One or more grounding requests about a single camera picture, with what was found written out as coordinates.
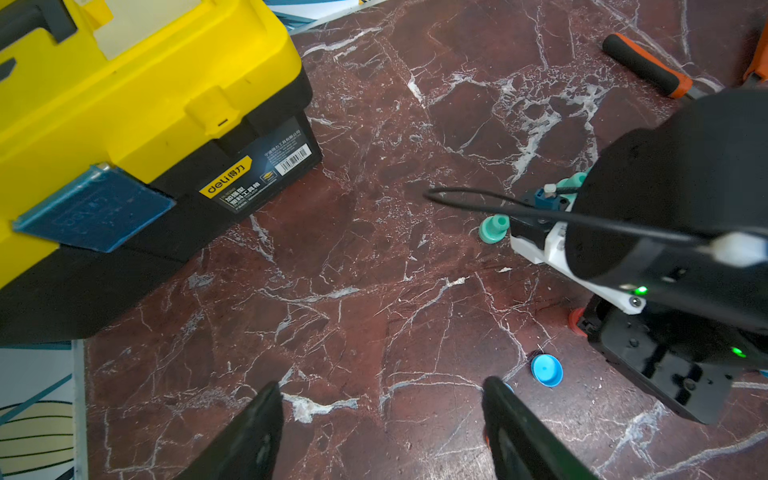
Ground orange handled pliers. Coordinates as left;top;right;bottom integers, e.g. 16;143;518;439
602;26;767;100

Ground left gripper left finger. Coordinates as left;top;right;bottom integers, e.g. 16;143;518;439
176;381;284;480

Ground yellow black toolbox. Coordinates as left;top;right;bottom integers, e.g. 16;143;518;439
1;1;322;346

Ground green stamp top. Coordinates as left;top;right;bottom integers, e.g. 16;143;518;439
555;172;588;196

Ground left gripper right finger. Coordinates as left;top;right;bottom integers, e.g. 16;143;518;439
482;376;595;479

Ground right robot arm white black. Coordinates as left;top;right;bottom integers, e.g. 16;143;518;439
565;89;767;424

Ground green stamp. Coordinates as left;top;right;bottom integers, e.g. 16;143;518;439
479;214;510;244
555;172;588;196

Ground blue cap right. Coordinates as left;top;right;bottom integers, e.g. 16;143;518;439
530;354;564;388

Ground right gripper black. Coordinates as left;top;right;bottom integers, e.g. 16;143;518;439
580;296;767;425

